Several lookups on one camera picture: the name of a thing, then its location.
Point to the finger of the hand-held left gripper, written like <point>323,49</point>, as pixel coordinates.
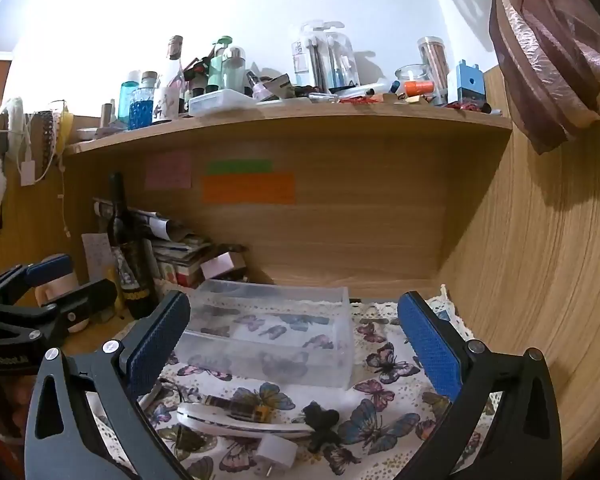
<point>50,266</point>
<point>87,297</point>

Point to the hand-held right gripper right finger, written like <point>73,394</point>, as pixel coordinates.
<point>427,345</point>

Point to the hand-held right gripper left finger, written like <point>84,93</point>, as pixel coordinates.
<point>157,345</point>

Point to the white curved handheld device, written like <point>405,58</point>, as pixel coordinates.
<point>220,425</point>

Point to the clear plastic box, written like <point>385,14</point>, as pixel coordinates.
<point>280,310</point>

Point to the black butterfly hair clip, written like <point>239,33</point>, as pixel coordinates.
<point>320,422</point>

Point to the white plug adapter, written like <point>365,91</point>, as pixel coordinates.
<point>275,452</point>

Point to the white handwritten paper note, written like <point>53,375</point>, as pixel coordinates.
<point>96,257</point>

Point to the dark wine bottle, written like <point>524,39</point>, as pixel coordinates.
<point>125,260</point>

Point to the butterfly print tablecloth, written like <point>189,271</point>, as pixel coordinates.
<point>380,410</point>

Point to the stack of magazines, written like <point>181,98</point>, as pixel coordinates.
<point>180,260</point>

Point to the rolled newspaper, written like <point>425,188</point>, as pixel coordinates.
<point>145,220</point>

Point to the small white pink box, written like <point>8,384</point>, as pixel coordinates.
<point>222,265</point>

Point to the dark patterned lace band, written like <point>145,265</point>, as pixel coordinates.
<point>46,140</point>

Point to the yellow hanging item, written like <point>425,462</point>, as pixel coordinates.
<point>66,125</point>

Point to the pink sticky note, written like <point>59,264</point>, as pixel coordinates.
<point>169,170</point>

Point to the brown cardboard tube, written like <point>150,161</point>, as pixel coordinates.
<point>106,115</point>

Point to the orange sticky note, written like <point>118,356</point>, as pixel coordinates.
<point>249,189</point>

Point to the faceted glass bottle blue liquid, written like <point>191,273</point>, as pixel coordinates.
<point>142,110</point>

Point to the light blue mouthwash bottle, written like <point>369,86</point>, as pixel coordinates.
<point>126,97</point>

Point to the green sticky note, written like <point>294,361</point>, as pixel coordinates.
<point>239,166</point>

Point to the clear bottle with illustrated label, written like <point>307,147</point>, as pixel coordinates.
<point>167,95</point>

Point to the flat clear lidded case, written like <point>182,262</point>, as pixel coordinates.
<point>220,102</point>

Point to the green pump bottle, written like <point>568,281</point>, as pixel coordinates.
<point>216,70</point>

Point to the orange capped marker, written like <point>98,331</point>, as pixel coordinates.
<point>419,87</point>

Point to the wooden shelf board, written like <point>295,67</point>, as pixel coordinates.
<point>280,112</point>

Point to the blue plastic block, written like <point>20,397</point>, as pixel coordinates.
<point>467,85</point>

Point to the clear bottle with silver cap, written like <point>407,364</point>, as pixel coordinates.
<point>235,72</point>

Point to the short glass jar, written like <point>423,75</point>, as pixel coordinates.
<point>410,74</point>

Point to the clear cylinder of sticks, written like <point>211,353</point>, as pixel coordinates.
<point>434,65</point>

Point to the toothbrush blister pack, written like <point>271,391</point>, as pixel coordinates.
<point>325,57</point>

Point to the mauve striped curtain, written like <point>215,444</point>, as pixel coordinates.
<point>545,60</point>

